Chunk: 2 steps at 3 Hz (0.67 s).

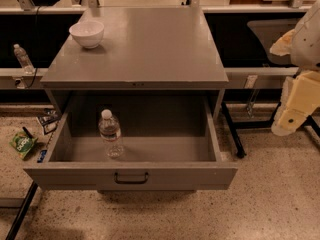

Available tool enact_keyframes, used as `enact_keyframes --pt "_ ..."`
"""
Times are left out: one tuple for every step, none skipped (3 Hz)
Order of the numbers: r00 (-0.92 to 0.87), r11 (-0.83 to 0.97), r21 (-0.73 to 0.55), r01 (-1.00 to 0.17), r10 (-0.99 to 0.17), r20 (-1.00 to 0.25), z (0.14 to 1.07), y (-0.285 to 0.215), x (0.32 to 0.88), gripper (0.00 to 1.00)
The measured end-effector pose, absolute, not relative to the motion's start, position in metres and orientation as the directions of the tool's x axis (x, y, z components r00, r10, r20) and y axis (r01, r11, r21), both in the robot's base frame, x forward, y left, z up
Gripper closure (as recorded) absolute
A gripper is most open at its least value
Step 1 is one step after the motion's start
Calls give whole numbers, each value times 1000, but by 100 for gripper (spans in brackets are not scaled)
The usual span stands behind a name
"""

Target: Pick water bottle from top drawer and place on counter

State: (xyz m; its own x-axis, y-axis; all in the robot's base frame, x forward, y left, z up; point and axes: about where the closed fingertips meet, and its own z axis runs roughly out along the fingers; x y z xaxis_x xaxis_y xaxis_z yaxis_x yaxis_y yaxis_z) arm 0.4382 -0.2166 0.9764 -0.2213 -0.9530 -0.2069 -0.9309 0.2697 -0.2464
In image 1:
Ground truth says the open grey top drawer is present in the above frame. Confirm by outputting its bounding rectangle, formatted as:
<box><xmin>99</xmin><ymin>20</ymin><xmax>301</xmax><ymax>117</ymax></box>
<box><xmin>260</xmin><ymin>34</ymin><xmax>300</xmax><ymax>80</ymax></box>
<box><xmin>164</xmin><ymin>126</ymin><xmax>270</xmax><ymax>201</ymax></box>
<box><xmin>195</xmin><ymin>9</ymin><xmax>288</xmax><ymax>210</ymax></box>
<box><xmin>24</xmin><ymin>95</ymin><xmax>237</xmax><ymax>191</ymax></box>

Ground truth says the clear plastic water bottle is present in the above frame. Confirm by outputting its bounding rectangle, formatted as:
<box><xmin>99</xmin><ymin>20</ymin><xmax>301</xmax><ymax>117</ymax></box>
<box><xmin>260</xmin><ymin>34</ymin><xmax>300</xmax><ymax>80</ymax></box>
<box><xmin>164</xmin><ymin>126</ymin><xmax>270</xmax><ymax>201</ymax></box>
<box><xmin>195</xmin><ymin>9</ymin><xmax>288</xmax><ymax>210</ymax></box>
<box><xmin>98</xmin><ymin>109</ymin><xmax>124</xmax><ymax>158</ymax></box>

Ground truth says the dark snack packet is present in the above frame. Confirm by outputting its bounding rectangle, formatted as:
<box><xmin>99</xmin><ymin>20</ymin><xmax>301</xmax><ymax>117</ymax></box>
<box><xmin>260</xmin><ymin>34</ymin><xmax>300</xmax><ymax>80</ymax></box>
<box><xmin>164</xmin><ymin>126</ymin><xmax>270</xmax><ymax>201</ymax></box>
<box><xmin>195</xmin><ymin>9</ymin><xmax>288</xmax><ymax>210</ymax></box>
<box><xmin>37</xmin><ymin>108</ymin><xmax>60</xmax><ymax>135</ymax></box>

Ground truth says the blue small floor item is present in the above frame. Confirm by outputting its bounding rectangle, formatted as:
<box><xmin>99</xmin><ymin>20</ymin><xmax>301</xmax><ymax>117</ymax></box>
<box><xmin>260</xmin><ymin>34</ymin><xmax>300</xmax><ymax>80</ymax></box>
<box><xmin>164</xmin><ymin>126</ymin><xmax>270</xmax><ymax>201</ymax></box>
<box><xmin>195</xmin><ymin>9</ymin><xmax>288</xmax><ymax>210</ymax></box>
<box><xmin>37</xmin><ymin>150</ymin><xmax>47</xmax><ymax>163</ymax></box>

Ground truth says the small background water bottle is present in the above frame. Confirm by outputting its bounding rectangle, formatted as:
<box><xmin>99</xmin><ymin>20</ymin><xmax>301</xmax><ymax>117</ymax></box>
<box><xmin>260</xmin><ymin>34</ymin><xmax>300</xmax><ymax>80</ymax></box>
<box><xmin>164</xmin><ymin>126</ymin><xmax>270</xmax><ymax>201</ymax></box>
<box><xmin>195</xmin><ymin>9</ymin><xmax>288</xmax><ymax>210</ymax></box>
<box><xmin>14</xmin><ymin>44</ymin><xmax>35</xmax><ymax>75</ymax></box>

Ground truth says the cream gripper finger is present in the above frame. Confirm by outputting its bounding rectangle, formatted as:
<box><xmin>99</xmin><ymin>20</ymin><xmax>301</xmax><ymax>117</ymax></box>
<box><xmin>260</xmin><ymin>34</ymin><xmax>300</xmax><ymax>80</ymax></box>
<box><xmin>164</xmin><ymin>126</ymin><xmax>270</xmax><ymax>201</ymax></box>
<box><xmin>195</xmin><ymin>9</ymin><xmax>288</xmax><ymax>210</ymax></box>
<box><xmin>269</xmin><ymin>29</ymin><xmax>295</xmax><ymax>56</ymax></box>
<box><xmin>271</xmin><ymin>77</ymin><xmax>306</xmax><ymax>136</ymax></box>

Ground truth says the green snack bag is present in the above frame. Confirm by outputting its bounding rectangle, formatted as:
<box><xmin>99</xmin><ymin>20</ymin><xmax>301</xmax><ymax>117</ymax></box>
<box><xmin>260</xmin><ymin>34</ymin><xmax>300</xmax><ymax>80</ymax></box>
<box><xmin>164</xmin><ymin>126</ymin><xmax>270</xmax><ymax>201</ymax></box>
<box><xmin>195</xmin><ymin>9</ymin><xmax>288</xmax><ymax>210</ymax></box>
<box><xmin>10</xmin><ymin>131</ymin><xmax>37</xmax><ymax>159</ymax></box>

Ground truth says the dark chair seat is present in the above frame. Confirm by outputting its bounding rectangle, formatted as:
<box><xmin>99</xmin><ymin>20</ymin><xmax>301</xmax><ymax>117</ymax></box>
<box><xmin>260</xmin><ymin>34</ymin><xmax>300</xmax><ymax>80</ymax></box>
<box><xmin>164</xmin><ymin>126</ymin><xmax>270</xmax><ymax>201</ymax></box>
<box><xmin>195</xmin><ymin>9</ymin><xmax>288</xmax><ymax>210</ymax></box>
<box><xmin>247</xmin><ymin>18</ymin><xmax>299</xmax><ymax>66</ymax></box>

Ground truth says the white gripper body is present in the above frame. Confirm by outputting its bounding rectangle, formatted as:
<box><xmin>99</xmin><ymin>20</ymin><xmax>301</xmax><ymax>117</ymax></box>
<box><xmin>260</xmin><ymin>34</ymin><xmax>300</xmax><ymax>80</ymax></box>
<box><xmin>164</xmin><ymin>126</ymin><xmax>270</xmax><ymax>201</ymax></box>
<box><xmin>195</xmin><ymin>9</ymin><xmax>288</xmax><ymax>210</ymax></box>
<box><xmin>286</xmin><ymin>71</ymin><xmax>320</xmax><ymax>116</ymax></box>

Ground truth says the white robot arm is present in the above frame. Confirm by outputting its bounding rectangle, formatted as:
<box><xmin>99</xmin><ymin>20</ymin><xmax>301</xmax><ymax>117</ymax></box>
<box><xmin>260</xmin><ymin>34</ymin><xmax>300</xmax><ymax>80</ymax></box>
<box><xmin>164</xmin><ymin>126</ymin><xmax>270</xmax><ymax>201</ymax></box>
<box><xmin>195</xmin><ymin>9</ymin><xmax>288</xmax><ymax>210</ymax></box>
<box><xmin>269</xmin><ymin>1</ymin><xmax>320</xmax><ymax>136</ymax></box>

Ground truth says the black chair leg frame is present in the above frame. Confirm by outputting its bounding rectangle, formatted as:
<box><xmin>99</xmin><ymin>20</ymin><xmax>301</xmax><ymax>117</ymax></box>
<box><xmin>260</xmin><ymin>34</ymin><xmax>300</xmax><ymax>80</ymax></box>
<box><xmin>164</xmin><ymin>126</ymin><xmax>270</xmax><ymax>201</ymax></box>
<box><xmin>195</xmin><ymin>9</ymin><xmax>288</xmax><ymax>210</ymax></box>
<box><xmin>220</xmin><ymin>100</ymin><xmax>320</xmax><ymax>159</ymax></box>

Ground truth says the black floor bar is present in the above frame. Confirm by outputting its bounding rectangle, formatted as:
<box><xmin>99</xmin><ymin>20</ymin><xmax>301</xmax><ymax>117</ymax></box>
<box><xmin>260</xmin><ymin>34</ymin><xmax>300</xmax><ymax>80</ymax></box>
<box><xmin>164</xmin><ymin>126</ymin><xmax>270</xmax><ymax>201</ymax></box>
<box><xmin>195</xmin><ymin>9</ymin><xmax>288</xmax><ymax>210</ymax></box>
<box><xmin>5</xmin><ymin>182</ymin><xmax>38</xmax><ymax>240</ymax></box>

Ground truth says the white ceramic bowl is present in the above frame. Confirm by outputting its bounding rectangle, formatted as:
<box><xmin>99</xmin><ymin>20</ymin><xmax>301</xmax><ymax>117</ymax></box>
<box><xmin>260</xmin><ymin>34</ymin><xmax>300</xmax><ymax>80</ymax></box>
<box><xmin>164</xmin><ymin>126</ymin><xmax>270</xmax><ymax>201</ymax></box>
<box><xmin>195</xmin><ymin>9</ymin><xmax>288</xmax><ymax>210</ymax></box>
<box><xmin>69</xmin><ymin>20</ymin><xmax>104</xmax><ymax>49</ymax></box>

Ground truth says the black drawer handle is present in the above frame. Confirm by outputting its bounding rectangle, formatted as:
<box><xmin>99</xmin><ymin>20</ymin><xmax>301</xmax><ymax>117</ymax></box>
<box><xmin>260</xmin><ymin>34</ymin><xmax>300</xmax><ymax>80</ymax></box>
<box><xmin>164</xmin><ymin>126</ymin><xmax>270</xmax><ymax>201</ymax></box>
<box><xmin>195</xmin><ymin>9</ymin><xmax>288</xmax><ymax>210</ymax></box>
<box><xmin>114</xmin><ymin>172</ymin><xmax>149</xmax><ymax>185</ymax></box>

